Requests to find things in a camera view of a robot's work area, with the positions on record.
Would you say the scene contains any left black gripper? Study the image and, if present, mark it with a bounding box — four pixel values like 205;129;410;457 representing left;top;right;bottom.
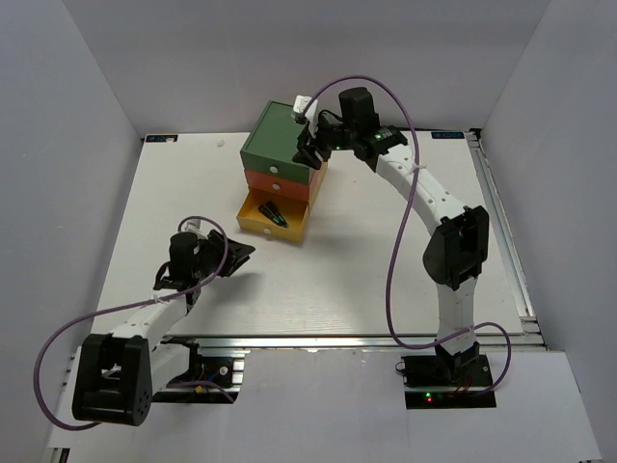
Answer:
192;229;255;280

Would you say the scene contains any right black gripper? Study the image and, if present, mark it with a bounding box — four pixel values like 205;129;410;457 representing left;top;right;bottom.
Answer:
290;114;356;172

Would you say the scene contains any green top drawer box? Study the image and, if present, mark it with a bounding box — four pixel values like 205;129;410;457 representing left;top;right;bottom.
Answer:
240;101;315;185

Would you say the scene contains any slim green screwdriver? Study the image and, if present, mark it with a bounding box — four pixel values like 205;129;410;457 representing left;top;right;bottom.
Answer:
265;201;289;228

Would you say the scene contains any slim black screwdriver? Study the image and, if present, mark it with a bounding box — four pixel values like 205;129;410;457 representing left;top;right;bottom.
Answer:
258;204;282;226

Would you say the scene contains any yellow bottom drawer box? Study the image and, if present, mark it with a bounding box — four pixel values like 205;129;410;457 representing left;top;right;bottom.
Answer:
236;165;327;243

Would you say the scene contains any orange drawer box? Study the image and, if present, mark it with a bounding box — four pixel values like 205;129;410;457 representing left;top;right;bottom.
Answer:
244;163;328;202

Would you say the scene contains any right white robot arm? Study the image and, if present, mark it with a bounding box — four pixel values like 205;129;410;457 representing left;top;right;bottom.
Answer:
292;87;490;385

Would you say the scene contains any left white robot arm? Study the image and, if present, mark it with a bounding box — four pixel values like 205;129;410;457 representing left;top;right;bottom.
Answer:
71;230;255;426

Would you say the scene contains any right black logo sticker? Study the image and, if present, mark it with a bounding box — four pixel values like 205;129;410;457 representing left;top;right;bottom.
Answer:
431;130;466;140

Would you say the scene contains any black logo sticker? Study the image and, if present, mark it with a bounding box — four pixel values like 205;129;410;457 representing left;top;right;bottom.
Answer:
431;130;466;140
145;134;178;143

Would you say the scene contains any left black logo sticker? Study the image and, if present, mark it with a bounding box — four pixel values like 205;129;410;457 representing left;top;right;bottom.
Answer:
145;134;178;143

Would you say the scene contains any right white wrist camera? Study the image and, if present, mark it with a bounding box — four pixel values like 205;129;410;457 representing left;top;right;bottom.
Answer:
292;95;318;138

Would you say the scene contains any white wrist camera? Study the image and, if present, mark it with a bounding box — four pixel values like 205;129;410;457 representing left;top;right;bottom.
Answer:
177;218;201;232
292;95;318;138

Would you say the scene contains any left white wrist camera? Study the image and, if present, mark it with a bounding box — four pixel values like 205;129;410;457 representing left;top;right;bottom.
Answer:
177;218;201;232

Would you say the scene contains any aluminium front rail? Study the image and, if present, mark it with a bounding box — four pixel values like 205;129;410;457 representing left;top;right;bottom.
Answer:
163;332;440;351

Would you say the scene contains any aluminium rail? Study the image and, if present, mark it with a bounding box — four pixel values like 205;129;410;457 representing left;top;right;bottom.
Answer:
465;128;549;350
163;332;440;351

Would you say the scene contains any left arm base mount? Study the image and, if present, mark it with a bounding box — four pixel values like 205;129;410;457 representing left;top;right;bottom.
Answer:
150;337;239;404

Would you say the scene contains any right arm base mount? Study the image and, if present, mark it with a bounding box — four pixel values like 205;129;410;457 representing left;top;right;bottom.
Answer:
395;355;496;410

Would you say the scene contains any aluminium right side rail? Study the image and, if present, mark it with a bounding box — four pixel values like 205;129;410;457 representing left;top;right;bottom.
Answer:
465;128;549;350

